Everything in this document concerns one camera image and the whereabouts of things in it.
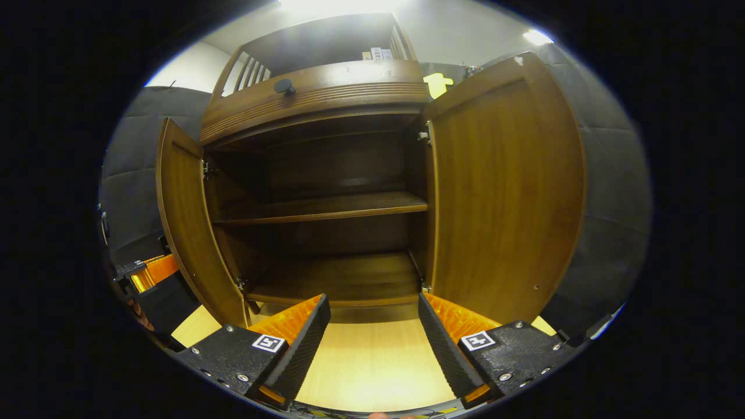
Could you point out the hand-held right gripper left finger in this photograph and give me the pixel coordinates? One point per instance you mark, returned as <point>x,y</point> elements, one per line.
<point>302,349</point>

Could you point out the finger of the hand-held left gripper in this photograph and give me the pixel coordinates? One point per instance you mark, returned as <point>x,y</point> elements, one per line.
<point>169,297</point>

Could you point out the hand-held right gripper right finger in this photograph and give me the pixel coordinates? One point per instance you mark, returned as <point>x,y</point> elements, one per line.
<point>448,355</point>

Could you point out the wooden cabinet door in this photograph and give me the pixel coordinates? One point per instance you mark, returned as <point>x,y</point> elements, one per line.
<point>186,221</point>
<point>506,198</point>

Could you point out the wooden inner cabinet shelf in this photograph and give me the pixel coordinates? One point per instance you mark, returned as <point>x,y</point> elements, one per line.
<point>337,206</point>

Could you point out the black backdrop cloth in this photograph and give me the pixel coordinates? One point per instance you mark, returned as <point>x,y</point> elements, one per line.
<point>611,233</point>

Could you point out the round black drawer knob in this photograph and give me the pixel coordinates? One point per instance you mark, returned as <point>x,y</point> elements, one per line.
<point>284,87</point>

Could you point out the metal cloth clip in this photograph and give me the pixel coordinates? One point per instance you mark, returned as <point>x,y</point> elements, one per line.
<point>471,70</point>

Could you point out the white-spined shelf book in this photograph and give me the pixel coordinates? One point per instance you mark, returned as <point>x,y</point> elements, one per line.
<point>376,54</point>

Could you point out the small ceiling light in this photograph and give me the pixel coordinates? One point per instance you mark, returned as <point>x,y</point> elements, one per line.
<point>537,37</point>

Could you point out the large ceiling light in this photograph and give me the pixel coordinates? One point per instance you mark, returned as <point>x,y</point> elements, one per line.
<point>337,6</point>

